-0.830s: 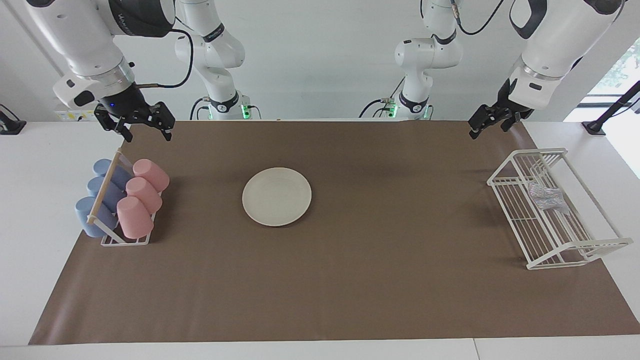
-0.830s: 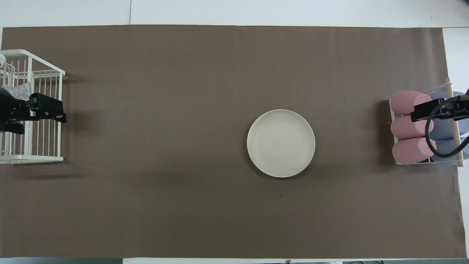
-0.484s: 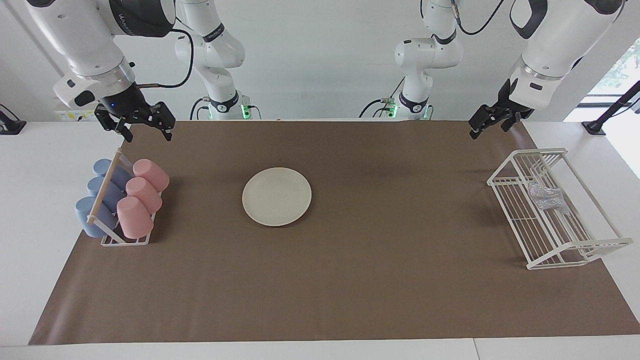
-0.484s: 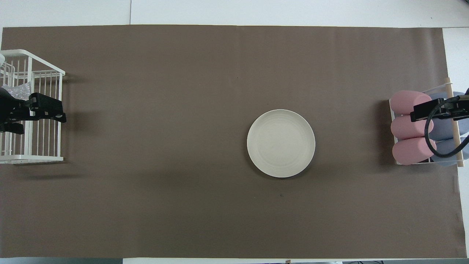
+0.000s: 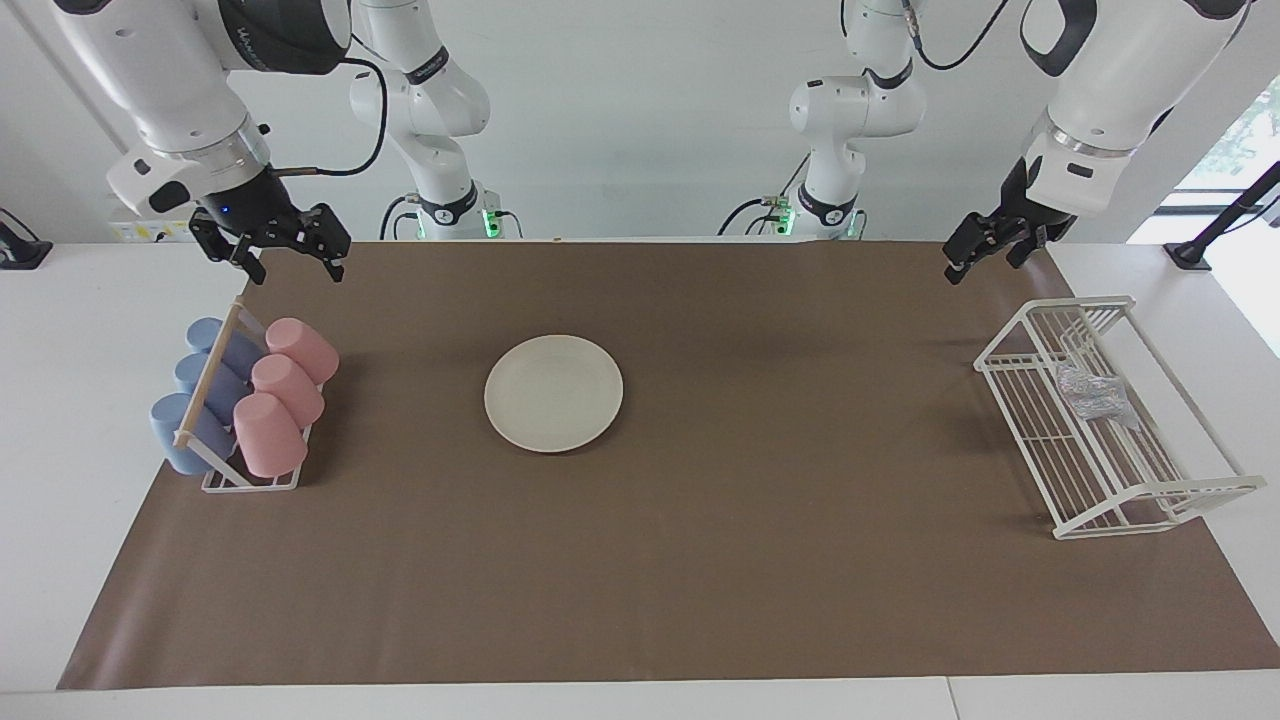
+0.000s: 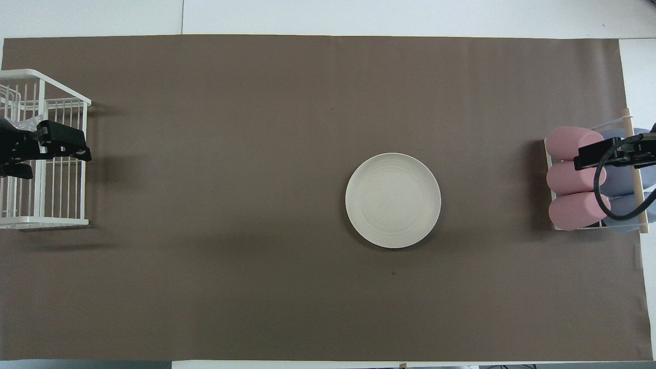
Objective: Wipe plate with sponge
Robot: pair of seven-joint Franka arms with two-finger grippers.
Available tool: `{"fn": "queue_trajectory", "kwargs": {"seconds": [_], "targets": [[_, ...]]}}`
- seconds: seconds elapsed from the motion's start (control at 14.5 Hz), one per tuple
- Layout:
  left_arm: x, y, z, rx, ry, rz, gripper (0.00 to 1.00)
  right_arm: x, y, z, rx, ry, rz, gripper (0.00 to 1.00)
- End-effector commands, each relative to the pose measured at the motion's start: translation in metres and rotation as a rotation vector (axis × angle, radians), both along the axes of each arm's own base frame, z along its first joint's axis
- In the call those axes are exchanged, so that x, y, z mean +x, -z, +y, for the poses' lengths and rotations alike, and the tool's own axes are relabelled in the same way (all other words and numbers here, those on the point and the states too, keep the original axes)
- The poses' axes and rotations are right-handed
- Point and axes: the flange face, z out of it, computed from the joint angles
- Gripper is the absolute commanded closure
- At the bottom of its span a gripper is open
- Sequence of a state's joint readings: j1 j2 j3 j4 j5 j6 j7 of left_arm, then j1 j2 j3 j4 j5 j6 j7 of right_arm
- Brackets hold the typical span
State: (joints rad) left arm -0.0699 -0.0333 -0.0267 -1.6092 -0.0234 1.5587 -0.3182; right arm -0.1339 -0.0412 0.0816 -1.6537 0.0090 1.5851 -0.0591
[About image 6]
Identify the pink plastic cup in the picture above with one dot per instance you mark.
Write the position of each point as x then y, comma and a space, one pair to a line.
574, 211
569, 179
569, 142

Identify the cream round plate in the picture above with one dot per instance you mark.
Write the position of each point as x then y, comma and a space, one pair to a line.
393, 201

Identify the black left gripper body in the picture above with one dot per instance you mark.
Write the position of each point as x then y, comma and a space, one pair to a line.
15, 151

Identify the white cup holder rack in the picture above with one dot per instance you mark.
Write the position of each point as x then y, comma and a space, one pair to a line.
638, 205

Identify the brown table mat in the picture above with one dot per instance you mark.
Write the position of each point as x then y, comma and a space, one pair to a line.
256, 128

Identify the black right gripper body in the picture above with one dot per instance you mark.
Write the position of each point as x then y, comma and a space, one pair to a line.
648, 151

